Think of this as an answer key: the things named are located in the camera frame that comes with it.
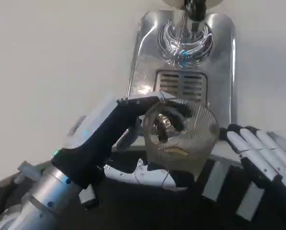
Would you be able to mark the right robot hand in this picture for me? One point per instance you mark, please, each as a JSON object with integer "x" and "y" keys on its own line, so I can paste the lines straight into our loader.
{"x": 265, "y": 153}

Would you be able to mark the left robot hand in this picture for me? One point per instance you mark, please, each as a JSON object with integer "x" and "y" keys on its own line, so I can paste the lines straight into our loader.
{"x": 102, "y": 139}

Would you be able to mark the clear ribbed glass cup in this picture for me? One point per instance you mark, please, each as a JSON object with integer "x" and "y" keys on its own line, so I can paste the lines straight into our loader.
{"x": 193, "y": 143}

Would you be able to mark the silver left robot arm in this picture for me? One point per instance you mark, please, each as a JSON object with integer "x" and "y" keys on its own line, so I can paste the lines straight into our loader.
{"x": 49, "y": 191}

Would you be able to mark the steel drip tray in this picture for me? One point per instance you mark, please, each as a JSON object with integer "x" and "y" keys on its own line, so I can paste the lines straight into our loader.
{"x": 219, "y": 79}

